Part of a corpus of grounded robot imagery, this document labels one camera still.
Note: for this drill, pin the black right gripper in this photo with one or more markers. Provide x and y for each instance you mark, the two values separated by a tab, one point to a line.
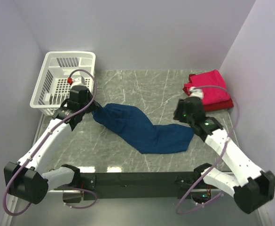
180	107

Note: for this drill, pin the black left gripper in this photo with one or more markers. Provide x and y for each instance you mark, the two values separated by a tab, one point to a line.
93	107

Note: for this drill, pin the blue t shirt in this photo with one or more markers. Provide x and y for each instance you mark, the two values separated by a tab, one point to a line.
134	127

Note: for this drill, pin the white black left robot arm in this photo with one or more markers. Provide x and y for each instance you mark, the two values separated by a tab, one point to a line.
26	179

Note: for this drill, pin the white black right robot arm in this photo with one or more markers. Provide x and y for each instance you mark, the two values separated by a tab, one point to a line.
233	173

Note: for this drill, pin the white plastic basket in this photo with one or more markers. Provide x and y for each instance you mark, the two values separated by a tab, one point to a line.
52	88

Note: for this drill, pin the pink folded t shirt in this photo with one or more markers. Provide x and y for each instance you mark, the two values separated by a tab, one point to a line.
212	87

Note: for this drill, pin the black base beam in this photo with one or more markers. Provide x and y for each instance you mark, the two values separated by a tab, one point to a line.
112	185

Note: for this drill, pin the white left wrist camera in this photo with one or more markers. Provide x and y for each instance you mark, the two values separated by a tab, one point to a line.
78	81

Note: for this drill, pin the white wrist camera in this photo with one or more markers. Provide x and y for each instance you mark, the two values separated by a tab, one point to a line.
196	92
78	81

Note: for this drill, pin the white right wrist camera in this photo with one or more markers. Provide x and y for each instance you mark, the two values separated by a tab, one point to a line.
196	92

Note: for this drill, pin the aluminium rail frame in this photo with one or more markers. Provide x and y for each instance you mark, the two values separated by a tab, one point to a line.
249	185

